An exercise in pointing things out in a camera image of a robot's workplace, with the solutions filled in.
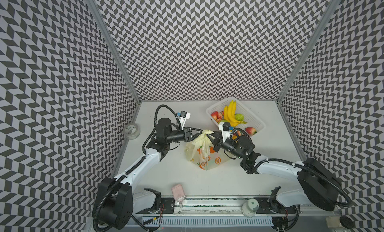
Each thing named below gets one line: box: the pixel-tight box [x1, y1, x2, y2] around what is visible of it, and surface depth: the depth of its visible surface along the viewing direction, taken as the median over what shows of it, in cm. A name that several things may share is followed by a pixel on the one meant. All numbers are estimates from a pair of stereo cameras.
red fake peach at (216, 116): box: [210, 111, 223, 122], surface depth 104 cm
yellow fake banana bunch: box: [223, 100, 248, 128], surface depth 104 cm
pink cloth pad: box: [171, 184, 185, 201], surface depth 72 cm
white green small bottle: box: [242, 198, 260, 218], surface depth 66 cm
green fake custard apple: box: [235, 113, 244, 121], surface depth 104 cm
